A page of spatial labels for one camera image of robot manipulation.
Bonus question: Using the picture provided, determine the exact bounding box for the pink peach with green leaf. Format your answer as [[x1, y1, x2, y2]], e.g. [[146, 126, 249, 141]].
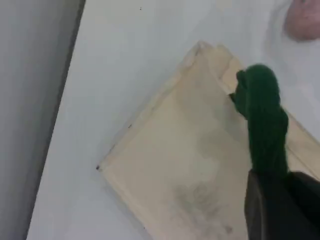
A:
[[283, 0, 320, 43]]

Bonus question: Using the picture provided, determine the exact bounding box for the white handbag with green handle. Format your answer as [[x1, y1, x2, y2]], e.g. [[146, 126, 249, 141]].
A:
[[95, 40, 320, 240]]

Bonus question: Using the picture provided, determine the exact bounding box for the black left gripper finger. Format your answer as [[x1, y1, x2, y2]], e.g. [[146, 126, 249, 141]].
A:
[[287, 170, 320, 240], [244, 170, 301, 240]]

